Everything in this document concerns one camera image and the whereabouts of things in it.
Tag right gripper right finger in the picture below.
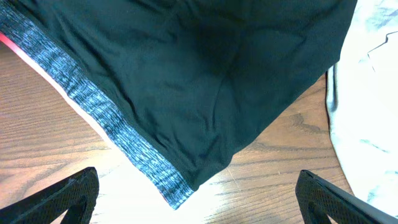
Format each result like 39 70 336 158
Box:
295 170 397 224

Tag white shirt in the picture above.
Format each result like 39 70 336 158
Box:
326 0 397 217

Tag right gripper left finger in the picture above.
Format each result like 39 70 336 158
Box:
1 167 99 224

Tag black leggings with grey waistband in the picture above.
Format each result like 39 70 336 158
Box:
1 0 356 209

